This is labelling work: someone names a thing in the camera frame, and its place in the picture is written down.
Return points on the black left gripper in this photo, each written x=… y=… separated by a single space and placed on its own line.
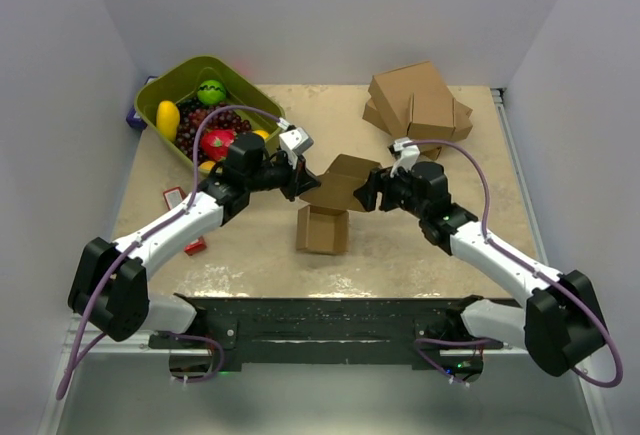
x=299 y=179

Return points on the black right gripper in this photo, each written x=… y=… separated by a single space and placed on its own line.
x=367 y=194

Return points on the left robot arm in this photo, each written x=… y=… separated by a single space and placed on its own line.
x=110 y=287

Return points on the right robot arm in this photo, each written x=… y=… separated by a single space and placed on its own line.
x=557 y=318

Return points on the blue box behind basket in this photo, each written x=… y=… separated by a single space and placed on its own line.
x=134 y=120

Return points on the orange fruit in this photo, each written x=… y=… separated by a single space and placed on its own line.
x=261 y=134

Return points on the red dragon fruit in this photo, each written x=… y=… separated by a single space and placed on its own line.
x=215 y=143

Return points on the small yellow fruit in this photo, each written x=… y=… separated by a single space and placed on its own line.
x=207 y=166

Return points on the green apple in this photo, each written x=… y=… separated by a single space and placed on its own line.
x=211 y=92

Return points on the dark purple grape bunch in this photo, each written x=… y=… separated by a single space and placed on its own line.
x=193 y=113

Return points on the yellow mango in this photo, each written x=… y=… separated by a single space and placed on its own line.
x=168 y=120

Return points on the green plastic basket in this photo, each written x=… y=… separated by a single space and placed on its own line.
x=175 y=103

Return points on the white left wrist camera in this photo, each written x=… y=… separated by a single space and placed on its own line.
x=294 y=142

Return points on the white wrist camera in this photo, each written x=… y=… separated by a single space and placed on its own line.
x=406 y=153
x=294 y=142

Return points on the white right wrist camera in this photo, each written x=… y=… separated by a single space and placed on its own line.
x=406 y=153

